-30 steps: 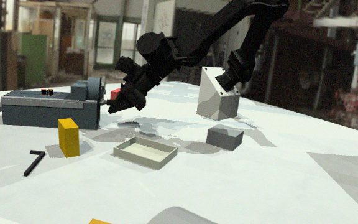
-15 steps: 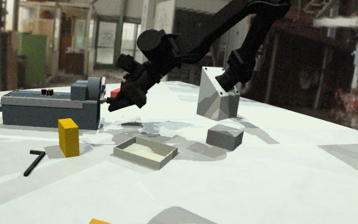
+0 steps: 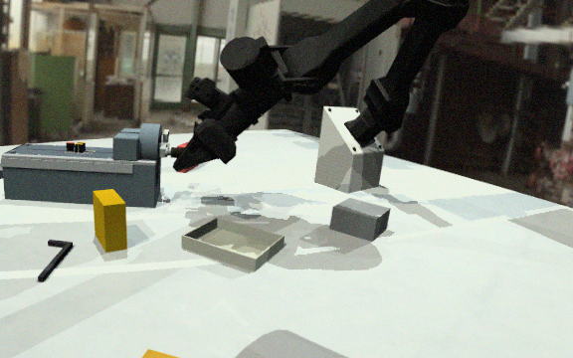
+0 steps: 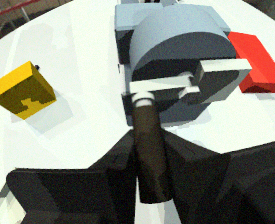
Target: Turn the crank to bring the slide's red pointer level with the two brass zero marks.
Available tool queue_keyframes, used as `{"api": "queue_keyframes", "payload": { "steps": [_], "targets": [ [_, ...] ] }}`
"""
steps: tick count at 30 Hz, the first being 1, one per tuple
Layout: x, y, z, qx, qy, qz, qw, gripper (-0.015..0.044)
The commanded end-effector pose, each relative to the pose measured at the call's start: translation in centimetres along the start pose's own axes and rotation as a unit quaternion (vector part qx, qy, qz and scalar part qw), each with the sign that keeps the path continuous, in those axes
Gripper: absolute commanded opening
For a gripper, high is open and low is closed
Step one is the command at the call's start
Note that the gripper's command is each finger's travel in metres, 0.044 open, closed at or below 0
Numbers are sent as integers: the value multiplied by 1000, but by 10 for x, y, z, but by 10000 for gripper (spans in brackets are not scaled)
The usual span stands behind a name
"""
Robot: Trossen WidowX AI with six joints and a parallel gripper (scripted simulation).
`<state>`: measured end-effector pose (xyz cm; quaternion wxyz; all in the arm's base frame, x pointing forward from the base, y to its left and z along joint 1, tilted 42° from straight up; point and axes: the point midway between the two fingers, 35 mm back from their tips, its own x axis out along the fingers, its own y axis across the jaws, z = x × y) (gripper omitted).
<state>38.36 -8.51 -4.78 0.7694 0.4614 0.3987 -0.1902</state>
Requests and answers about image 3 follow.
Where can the black l-shaped bar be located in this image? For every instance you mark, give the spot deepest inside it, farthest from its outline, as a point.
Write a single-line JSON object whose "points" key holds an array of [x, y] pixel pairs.
{"points": [[66, 246]]}

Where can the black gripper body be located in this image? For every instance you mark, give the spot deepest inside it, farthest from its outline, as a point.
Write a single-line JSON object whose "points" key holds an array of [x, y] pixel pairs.
{"points": [[221, 133]]}

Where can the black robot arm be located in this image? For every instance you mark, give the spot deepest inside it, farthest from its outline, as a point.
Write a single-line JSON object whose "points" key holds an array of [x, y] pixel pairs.
{"points": [[267, 73]]}

